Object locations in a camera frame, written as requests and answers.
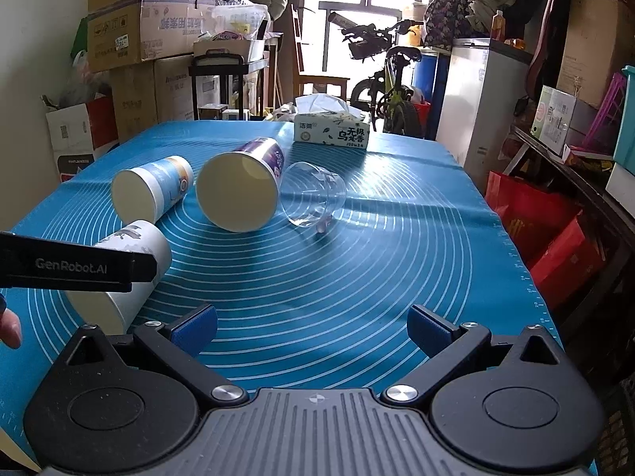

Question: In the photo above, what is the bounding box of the pink plastic basket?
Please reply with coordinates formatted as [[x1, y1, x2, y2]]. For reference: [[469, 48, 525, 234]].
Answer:
[[582, 72, 626, 154]]

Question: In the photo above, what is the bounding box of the red and white appliance box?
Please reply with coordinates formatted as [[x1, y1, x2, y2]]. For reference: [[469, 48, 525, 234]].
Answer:
[[46, 96, 119, 183]]

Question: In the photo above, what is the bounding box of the person's left hand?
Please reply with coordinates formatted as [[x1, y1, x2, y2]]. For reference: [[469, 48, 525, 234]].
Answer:
[[0, 296, 23, 349]]

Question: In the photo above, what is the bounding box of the green bicycle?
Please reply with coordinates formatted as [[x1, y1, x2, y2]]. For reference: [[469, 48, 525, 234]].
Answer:
[[328, 12, 424, 139]]

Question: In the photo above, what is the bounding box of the red gift bag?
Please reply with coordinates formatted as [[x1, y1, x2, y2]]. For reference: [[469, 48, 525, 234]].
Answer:
[[485, 171, 606, 311]]

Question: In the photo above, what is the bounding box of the wooden chair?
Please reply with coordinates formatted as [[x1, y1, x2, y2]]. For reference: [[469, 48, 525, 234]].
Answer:
[[289, 4, 351, 110]]

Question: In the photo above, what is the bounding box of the green and white small box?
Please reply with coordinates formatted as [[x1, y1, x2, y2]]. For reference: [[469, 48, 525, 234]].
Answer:
[[531, 85, 577, 155]]

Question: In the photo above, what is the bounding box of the purple paper cup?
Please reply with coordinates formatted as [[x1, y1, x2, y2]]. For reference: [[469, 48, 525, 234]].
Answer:
[[196, 136, 284, 233]]

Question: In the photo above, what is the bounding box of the lower stacked cardboard box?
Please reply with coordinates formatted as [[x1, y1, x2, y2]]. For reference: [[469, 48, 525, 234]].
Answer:
[[110, 54, 200, 142]]

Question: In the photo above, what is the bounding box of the blue plastic barrel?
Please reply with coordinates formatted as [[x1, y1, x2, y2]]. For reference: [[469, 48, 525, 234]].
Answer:
[[412, 53, 438, 102]]

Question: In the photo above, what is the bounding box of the white ink-painting paper cup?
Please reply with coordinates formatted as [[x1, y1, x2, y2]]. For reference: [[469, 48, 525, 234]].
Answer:
[[64, 219, 173, 336]]

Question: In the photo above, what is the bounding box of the white chest freezer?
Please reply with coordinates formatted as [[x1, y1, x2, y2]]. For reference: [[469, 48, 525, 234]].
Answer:
[[436, 38, 532, 192]]

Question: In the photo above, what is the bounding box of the brown cardboard box right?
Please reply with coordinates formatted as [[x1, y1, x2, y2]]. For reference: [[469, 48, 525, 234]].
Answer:
[[556, 0, 634, 109]]

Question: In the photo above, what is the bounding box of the large top cardboard box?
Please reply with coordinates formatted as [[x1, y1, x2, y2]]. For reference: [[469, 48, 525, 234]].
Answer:
[[87, 0, 226, 72]]

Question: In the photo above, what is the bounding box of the blue and white paper cup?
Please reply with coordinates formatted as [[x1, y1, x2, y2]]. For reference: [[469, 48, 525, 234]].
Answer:
[[111, 156, 194, 225]]

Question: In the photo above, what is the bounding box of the blue silicone baking mat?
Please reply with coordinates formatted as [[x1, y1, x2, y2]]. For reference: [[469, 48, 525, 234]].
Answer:
[[0, 119, 564, 462]]

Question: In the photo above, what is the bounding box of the patterned fabric bag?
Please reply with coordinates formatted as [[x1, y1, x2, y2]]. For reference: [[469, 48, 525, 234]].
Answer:
[[422, 0, 473, 52]]

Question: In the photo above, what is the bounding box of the black rolling cart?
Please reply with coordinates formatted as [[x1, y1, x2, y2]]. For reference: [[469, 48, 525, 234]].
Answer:
[[189, 50, 268, 121]]

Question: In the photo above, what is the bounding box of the teal plastic crate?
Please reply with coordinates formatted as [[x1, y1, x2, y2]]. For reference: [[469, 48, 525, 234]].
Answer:
[[614, 65, 635, 174]]

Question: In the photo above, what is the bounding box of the clear plastic cup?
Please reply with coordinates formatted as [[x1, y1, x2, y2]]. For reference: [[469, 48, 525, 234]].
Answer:
[[279, 161, 346, 234]]

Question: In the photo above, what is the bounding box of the tissue box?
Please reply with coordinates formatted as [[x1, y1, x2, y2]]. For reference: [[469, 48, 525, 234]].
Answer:
[[294, 94, 370, 150]]

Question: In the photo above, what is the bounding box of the orange drink bottle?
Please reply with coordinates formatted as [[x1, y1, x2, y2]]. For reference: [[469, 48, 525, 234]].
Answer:
[[491, 10, 506, 42]]

